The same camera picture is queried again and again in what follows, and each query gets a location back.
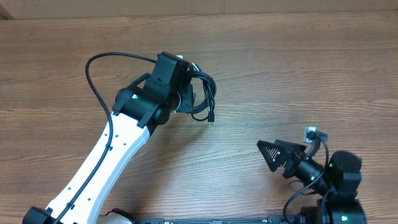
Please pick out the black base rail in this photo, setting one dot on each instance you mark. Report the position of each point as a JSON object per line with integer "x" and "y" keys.
{"x": 271, "y": 219}

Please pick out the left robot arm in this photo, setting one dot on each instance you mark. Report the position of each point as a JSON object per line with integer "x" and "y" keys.
{"x": 138, "y": 109}

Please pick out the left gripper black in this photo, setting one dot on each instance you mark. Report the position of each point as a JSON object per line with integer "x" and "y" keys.
{"x": 187, "y": 104}

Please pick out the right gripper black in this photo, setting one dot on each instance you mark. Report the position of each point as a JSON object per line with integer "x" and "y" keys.
{"x": 280, "y": 153}

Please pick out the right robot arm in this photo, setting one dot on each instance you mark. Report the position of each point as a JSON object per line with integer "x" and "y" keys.
{"x": 337, "y": 182}

